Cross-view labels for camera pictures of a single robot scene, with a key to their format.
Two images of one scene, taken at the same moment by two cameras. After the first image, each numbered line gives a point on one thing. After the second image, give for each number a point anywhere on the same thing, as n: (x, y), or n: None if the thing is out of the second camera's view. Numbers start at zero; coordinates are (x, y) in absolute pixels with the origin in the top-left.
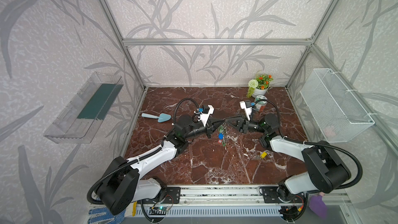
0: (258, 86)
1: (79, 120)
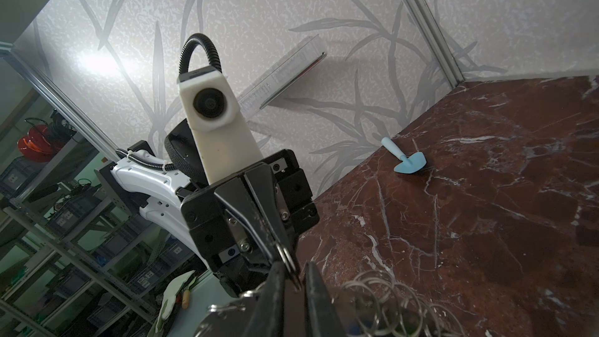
0: None
1: (295, 68)
